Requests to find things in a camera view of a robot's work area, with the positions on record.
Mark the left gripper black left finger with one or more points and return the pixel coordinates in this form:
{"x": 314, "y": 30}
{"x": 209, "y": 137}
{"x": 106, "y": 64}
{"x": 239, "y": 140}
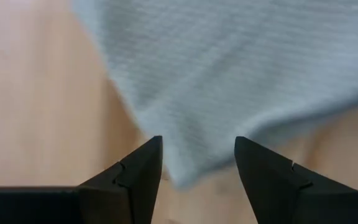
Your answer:
{"x": 104, "y": 202}

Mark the grey waffle microfiber towel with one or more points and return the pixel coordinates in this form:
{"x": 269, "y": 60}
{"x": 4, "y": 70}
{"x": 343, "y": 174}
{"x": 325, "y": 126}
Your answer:
{"x": 213, "y": 77}

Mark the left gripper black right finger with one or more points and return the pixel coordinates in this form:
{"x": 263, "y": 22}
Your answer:
{"x": 291, "y": 199}

